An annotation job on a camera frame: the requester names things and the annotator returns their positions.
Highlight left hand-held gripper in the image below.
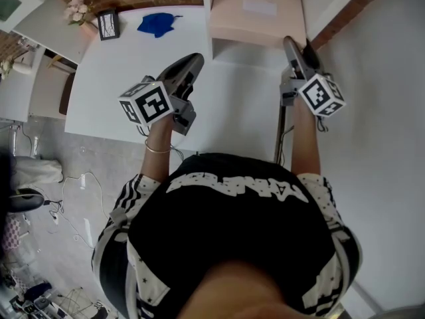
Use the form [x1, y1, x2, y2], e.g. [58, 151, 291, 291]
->
[118, 52, 205, 136]

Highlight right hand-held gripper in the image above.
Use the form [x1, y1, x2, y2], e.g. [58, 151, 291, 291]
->
[280, 35, 347, 118]

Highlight blue object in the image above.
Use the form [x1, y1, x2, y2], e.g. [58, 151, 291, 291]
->
[137, 12, 184, 39]

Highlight pink and white shelf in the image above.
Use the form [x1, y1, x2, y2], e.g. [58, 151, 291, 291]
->
[201, 0, 308, 61]

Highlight person's left forearm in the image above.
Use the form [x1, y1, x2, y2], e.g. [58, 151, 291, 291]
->
[139, 113, 175, 183]

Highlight person's right forearm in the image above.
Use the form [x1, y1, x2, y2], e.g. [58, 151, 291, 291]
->
[290, 100, 322, 176]

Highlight dark table leg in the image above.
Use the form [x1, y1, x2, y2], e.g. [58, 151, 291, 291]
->
[273, 104, 287, 164]

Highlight brown wooden chair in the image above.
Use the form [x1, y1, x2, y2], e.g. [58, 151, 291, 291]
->
[58, 71, 78, 116]

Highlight pink flower bouquet in vase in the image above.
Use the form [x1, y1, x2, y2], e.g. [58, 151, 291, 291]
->
[62, 0, 99, 37]

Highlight white cabinet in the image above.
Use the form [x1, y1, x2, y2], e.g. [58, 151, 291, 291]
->
[11, 0, 93, 65]

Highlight person's black white patterned shirt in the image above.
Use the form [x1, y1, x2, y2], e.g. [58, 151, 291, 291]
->
[91, 152, 363, 319]

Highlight white vase with flowers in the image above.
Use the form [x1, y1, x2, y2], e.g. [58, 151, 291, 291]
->
[0, 56, 34, 79]

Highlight white fabric bag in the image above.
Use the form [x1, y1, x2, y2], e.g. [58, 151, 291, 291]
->
[13, 155, 64, 184]

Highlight checkered cloth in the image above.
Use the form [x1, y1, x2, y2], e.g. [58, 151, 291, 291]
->
[3, 217, 23, 251]

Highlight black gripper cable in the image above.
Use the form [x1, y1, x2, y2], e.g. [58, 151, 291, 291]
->
[315, 114, 330, 134]

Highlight thin metal bracelet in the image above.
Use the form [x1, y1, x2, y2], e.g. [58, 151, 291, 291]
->
[144, 138, 173, 155]

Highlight black picture frame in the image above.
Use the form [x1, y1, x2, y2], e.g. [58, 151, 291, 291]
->
[96, 9, 121, 42]

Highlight white floor cable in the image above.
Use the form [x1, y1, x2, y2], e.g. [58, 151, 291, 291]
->
[60, 171, 110, 249]

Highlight black floor cable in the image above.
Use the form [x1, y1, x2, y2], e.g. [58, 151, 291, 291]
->
[42, 197, 66, 222]

